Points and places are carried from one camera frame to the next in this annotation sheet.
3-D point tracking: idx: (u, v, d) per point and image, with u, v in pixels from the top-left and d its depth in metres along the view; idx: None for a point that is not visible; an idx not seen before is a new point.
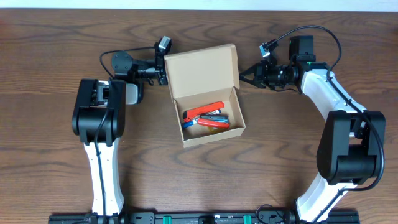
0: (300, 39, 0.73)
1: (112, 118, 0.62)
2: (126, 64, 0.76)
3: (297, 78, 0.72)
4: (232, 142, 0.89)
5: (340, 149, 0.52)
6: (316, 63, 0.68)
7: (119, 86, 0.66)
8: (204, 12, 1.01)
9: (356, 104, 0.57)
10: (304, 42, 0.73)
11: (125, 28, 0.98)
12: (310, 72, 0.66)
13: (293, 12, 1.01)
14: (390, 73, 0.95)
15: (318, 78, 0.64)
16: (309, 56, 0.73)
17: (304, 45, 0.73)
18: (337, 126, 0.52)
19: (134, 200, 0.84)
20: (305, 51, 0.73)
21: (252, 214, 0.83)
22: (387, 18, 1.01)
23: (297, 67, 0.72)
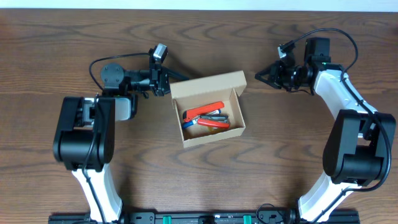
0: (315, 40, 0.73)
1: (100, 144, 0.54)
2: (117, 76, 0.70)
3: (310, 78, 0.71)
4: (232, 142, 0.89)
5: (347, 149, 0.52)
6: (331, 65, 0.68)
7: (106, 104, 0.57)
8: (204, 12, 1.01)
9: (367, 105, 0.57)
10: (320, 44, 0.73)
11: (125, 28, 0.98)
12: (324, 72, 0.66)
13: (293, 12, 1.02)
14: (390, 73, 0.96)
15: (332, 79, 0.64)
16: (324, 58, 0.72)
17: (319, 46, 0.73)
18: (346, 126, 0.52)
19: (134, 200, 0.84)
20: (319, 53, 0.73)
21: (252, 214, 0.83)
22: (387, 18, 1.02)
23: (311, 66, 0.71)
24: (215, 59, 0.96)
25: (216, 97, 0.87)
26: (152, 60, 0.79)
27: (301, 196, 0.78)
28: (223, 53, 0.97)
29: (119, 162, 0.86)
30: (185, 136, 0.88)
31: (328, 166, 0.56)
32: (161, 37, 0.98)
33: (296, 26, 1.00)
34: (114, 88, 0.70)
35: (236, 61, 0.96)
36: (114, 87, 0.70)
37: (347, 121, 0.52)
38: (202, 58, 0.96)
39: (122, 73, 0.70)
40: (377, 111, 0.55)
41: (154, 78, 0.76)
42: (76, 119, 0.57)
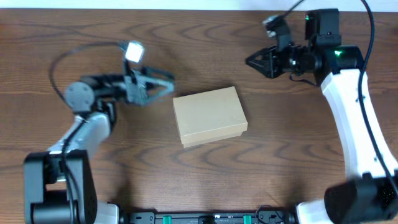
0: (322, 15, 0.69)
1: (78, 208, 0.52)
2: (87, 96, 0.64)
3: (319, 68, 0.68)
4: (232, 142, 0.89)
5: (356, 212, 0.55)
6: (343, 48, 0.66)
7: (74, 165, 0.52)
8: (203, 12, 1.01)
9: (386, 161, 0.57)
10: (327, 17, 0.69)
11: (125, 28, 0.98)
12: (337, 74, 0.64)
13: (293, 12, 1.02)
14: (390, 73, 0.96)
15: (349, 97, 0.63)
16: (333, 37, 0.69)
17: (326, 22, 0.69)
18: (357, 198, 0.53)
19: (134, 200, 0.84)
20: (327, 31, 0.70)
21: (252, 214, 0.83)
22: (387, 18, 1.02)
23: (316, 53, 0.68)
24: (215, 59, 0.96)
25: (212, 116, 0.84)
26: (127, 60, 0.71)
27: (300, 203, 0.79)
28: (223, 53, 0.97)
29: (118, 162, 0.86)
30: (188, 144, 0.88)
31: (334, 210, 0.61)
32: (161, 37, 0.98)
33: (296, 25, 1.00)
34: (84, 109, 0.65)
35: (236, 61, 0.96)
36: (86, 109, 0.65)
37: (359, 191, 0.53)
38: (202, 58, 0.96)
39: (91, 93, 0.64)
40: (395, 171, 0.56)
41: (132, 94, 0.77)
42: (47, 177, 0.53)
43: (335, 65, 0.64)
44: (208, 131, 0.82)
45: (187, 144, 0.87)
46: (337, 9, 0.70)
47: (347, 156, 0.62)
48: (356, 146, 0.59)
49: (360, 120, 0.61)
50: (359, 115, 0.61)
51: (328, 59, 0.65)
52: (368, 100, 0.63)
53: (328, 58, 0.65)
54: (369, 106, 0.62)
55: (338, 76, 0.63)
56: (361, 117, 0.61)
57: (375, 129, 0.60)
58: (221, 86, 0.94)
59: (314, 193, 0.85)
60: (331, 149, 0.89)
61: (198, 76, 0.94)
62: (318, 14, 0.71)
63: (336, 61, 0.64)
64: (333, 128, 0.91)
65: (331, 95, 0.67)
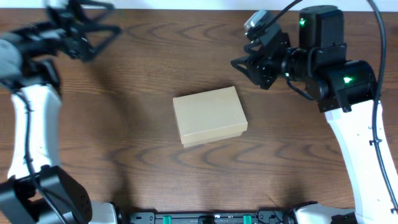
0: (323, 23, 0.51)
1: (73, 214, 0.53)
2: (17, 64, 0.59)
3: (325, 96, 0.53)
4: (232, 142, 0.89)
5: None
6: (352, 70, 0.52)
7: (52, 186, 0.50)
8: (203, 12, 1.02)
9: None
10: (330, 25, 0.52)
11: (125, 28, 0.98)
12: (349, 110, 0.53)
13: (293, 12, 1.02)
14: (390, 73, 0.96)
15: (362, 139, 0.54)
16: (337, 49, 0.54)
17: (327, 33, 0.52)
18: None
19: (133, 200, 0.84)
20: (330, 42, 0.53)
21: (252, 214, 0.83)
22: (385, 18, 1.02)
23: (319, 78, 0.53)
24: (214, 59, 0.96)
25: (210, 118, 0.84)
26: (51, 11, 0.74)
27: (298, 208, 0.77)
28: (223, 53, 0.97)
29: (118, 162, 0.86)
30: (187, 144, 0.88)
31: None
32: (161, 37, 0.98)
33: (296, 26, 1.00)
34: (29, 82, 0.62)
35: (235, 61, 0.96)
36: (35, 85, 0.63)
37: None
38: (201, 58, 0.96)
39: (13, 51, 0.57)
40: None
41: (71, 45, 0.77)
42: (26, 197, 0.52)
43: (344, 94, 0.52)
44: (208, 132, 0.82)
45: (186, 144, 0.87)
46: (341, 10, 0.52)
47: (357, 201, 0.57)
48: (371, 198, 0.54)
49: (373, 166, 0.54)
50: (372, 160, 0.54)
51: (335, 89, 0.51)
52: (383, 138, 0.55)
53: (336, 87, 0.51)
54: (382, 142, 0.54)
55: (349, 116, 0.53)
56: (375, 161, 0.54)
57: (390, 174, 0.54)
58: (221, 85, 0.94)
59: (313, 193, 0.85)
60: (331, 149, 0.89)
61: (198, 76, 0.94)
62: (318, 19, 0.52)
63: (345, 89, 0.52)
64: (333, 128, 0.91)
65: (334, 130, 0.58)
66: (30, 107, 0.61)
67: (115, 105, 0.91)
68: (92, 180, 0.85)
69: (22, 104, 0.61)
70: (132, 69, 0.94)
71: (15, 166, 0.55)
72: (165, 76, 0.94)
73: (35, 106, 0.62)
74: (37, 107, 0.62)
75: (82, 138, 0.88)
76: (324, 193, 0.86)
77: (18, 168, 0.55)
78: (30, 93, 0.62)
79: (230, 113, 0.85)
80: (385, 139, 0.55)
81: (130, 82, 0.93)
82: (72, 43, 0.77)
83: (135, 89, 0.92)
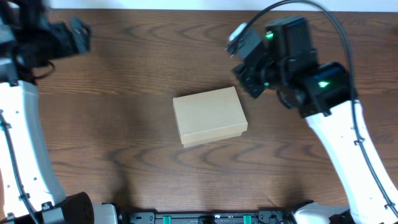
0: (289, 33, 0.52)
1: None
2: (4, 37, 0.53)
3: (303, 102, 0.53)
4: (232, 142, 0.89)
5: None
6: (327, 73, 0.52)
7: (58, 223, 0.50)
8: (203, 12, 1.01)
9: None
10: (295, 36, 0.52)
11: (125, 29, 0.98)
12: (329, 113, 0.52)
13: (293, 12, 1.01)
14: (390, 73, 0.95)
15: (346, 139, 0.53)
16: (308, 56, 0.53)
17: (296, 42, 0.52)
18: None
19: (134, 200, 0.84)
20: (300, 50, 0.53)
21: (252, 214, 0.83)
22: (387, 18, 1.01)
23: (296, 84, 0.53)
24: (214, 59, 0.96)
25: (209, 118, 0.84)
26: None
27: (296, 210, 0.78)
28: (223, 53, 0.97)
29: (118, 162, 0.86)
30: (187, 144, 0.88)
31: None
32: (161, 38, 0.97)
33: None
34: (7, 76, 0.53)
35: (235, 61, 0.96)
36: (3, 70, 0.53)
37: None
38: (201, 58, 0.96)
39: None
40: None
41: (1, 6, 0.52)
42: None
43: (323, 99, 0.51)
44: (208, 132, 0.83)
45: (186, 144, 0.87)
46: (305, 18, 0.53)
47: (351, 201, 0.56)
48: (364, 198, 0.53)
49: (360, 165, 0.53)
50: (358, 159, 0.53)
51: (312, 94, 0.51)
52: (366, 135, 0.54)
53: (312, 91, 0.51)
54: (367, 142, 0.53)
55: (331, 119, 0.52)
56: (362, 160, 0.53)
57: (379, 171, 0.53)
58: (221, 86, 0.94)
59: (314, 193, 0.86)
60: None
61: (198, 77, 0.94)
62: (283, 30, 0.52)
63: (323, 94, 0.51)
64: None
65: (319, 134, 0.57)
66: (5, 122, 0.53)
67: (115, 106, 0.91)
68: (92, 180, 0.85)
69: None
70: (132, 69, 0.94)
71: (9, 199, 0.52)
72: (165, 76, 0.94)
73: (9, 118, 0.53)
74: (17, 117, 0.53)
75: (83, 138, 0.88)
76: (324, 193, 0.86)
77: (16, 204, 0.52)
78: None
79: (229, 112, 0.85)
80: (368, 136, 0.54)
81: (130, 82, 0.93)
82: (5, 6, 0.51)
83: (135, 89, 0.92)
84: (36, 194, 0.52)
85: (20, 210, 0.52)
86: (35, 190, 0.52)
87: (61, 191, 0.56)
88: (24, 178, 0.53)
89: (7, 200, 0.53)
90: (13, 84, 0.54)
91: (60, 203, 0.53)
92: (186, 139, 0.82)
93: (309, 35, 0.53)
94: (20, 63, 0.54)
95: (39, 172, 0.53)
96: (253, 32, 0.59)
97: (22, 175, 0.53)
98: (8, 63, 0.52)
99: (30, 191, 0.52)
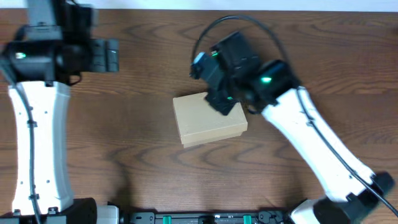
0: (227, 45, 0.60)
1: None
2: (53, 37, 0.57)
3: (254, 101, 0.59)
4: (232, 142, 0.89)
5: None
6: (270, 70, 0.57)
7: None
8: (203, 12, 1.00)
9: (360, 173, 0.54)
10: (234, 48, 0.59)
11: (125, 28, 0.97)
12: (277, 104, 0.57)
13: (293, 12, 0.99)
14: (391, 73, 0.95)
15: (300, 124, 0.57)
16: (252, 61, 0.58)
17: (236, 51, 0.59)
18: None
19: (134, 200, 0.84)
20: (243, 57, 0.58)
21: (252, 214, 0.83)
22: (388, 18, 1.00)
23: (244, 86, 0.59)
24: None
25: (209, 118, 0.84)
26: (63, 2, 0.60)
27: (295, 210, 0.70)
28: None
29: (119, 162, 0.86)
30: (187, 145, 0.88)
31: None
32: (161, 38, 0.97)
33: (296, 25, 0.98)
34: (44, 74, 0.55)
35: None
36: (42, 68, 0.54)
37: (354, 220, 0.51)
38: None
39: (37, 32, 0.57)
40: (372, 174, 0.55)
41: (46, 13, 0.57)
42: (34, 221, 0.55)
43: (268, 94, 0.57)
44: (208, 132, 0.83)
45: (186, 144, 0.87)
46: (239, 32, 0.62)
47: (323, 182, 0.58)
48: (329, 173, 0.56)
49: (318, 145, 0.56)
50: (314, 140, 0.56)
51: (257, 91, 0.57)
52: (316, 115, 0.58)
53: (258, 89, 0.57)
54: (319, 119, 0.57)
55: (280, 107, 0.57)
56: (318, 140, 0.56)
57: (336, 145, 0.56)
58: None
59: (314, 193, 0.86)
60: None
61: None
62: (223, 45, 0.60)
63: (267, 89, 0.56)
64: (334, 128, 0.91)
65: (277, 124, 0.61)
66: (32, 119, 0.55)
67: (115, 106, 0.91)
68: (92, 180, 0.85)
69: (22, 107, 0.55)
70: (131, 69, 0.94)
71: (19, 196, 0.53)
72: (165, 76, 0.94)
73: (37, 117, 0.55)
74: (45, 117, 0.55)
75: (82, 138, 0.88)
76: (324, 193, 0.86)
77: (24, 203, 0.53)
78: (27, 87, 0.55)
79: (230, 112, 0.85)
80: (319, 116, 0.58)
81: (130, 83, 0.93)
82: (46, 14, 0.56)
83: (135, 89, 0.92)
84: (46, 196, 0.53)
85: (27, 210, 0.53)
86: (45, 192, 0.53)
87: (71, 198, 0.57)
88: (38, 179, 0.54)
89: (17, 196, 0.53)
90: (48, 84, 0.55)
91: (66, 209, 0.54)
92: (186, 138, 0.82)
93: (246, 44, 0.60)
94: (59, 63, 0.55)
95: (53, 175, 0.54)
96: (211, 58, 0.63)
97: (36, 175, 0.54)
98: (48, 62, 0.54)
99: (40, 193, 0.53)
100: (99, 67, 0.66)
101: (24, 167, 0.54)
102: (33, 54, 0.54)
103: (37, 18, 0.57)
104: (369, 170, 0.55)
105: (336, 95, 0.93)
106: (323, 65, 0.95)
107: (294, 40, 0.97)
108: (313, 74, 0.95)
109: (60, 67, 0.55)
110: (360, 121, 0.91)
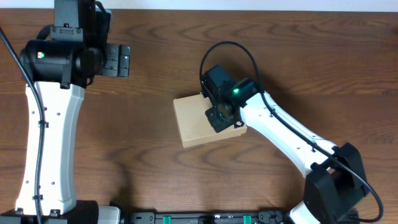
0: (209, 74, 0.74)
1: None
2: (76, 39, 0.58)
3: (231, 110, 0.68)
4: (232, 142, 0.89)
5: (335, 205, 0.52)
6: (241, 84, 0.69)
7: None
8: (203, 12, 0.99)
9: (321, 145, 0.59)
10: (215, 76, 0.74)
11: (124, 29, 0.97)
12: (245, 105, 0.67)
13: (293, 12, 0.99)
14: (390, 73, 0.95)
15: (264, 117, 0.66)
16: (229, 84, 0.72)
17: (216, 78, 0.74)
18: (323, 191, 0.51)
19: (134, 200, 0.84)
20: (222, 82, 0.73)
21: (252, 214, 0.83)
22: (389, 18, 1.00)
23: (222, 99, 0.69)
24: (214, 60, 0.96)
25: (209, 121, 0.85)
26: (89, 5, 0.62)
27: (292, 209, 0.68)
28: (223, 53, 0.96)
29: (119, 162, 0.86)
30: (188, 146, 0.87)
31: (317, 214, 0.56)
32: (161, 38, 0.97)
33: (296, 26, 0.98)
34: (61, 75, 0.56)
35: (236, 62, 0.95)
36: (60, 68, 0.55)
37: (321, 185, 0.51)
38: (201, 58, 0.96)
39: (61, 33, 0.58)
40: (334, 145, 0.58)
41: (73, 15, 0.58)
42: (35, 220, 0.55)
43: (239, 101, 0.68)
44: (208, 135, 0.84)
45: (186, 145, 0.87)
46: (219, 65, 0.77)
47: (296, 163, 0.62)
48: (295, 151, 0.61)
49: (281, 130, 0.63)
50: (277, 126, 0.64)
51: (230, 99, 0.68)
52: (278, 108, 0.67)
53: (231, 99, 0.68)
54: (280, 111, 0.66)
55: (248, 106, 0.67)
56: (280, 126, 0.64)
57: (295, 127, 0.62)
58: None
59: None
60: None
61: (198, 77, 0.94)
62: (207, 76, 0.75)
63: (239, 98, 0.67)
64: (333, 128, 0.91)
65: (251, 121, 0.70)
66: (45, 120, 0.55)
67: (115, 106, 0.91)
68: (92, 180, 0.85)
69: (35, 107, 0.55)
70: (131, 70, 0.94)
71: (23, 196, 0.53)
72: (165, 76, 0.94)
73: (49, 117, 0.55)
74: (56, 119, 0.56)
75: (82, 138, 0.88)
76: None
77: (27, 203, 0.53)
78: (42, 87, 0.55)
79: None
80: (280, 109, 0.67)
81: (130, 83, 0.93)
82: (74, 18, 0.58)
83: (135, 89, 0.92)
84: (49, 198, 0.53)
85: (29, 210, 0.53)
86: (50, 194, 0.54)
87: (74, 201, 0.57)
88: (43, 180, 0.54)
89: (21, 195, 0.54)
90: (63, 86, 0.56)
91: (68, 211, 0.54)
92: (188, 141, 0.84)
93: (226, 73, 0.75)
94: (77, 66, 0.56)
95: (59, 178, 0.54)
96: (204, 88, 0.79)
97: (42, 176, 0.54)
98: (66, 64, 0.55)
99: (44, 193, 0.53)
100: (111, 70, 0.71)
101: (32, 165, 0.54)
102: (53, 55, 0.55)
103: (61, 19, 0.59)
104: (329, 142, 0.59)
105: (336, 96, 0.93)
106: (323, 66, 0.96)
107: (294, 40, 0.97)
108: (313, 74, 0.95)
109: (76, 70, 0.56)
110: (360, 121, 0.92)
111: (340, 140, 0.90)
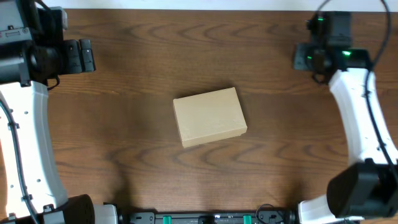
0: (332, 18, 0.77)
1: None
2: (25, 38, 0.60)
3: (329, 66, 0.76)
4: (232, 142, 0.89)
5: (358, 202, 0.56)
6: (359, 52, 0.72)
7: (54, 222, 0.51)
8: (203, 12, 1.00)
9: (388, 150, 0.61)
10: (339, 23, 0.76)
11: (125, 29, 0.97)
12: (346, 71, 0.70)
13: (293, 12, 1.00)
14: (390, 73, 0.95)
15: (356, 93, 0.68)
16: (343, 38, 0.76)
17: (339, 25, 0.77)
18: (361, 183, 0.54)
19: (134, 200, 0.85)
20: (338, 33, 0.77)
21: (252, 214, 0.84)
22: (388, 18, 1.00)
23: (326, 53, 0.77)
24: (214, 60, 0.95)
25: (209, 122, 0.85)
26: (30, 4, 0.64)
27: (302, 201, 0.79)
28: (223, 53, 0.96)
29: (119, 162, 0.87)
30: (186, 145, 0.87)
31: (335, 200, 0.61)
32: (161, 38, 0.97)
33: (296, 26, 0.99)
34: (18, 76, 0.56)
35: (236, 61, 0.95)
36: (16, 68, 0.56)
37: (363, 178, 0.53)
38: (202, 58, 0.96)
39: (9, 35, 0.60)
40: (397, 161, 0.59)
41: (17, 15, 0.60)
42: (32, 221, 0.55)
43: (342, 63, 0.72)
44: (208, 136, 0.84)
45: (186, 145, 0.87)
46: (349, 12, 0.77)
47: (351, 146, 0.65)
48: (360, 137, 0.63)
49: (362, 115, 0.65)
50: (363, 109, 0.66)
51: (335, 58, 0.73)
52: (372, 96, 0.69)
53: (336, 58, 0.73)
54: (373, 101, 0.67)
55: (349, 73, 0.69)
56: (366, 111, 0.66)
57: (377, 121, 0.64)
58: (221, 86, 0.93)
59: (314, 193, 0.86)
60: (331, 149, 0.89)
61: (198, 76, 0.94)
62: (329, 20, 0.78)
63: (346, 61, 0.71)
64: (333, 128, 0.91)
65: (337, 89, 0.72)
66: (13, 121, 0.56)
67: (115, 106, 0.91)
68: (92, 180, 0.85)
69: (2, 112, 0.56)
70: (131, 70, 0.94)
71: (12, 201, 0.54)
72: (165, 76, 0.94)
73: (18, 117, 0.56)
74: (25, 117, 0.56)
75: (82, 139, 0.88)
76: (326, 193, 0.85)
77: (17, 205, 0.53)
78: (4, 92, 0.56)
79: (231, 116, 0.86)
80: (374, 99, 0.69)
81: (130, 83, 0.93)
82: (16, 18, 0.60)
83: (135, 89, 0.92)
84: (38, 196, 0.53)
85: (20, 212, 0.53)
86: (37, 191, 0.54)
87: (64, 195, 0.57)
88: (28, 180, 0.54)
89: (10, 201, 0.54)
90: (24, 84, 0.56)
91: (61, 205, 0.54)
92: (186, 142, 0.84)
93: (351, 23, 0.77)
94: (33, 63, 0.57)
95: (43, 175, 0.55)
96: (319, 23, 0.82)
97: (26, 177, 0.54)
98: (21, 63, 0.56)
99: (32, 193, 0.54)
100: None
101: (13, 169, 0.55)
102: (4, 57, 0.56)
103: (2, 22, 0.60)
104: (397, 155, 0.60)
105: None
106: None
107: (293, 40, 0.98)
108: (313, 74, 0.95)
109: (33, 66, 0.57)
110: None
111: (341, 140, 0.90)
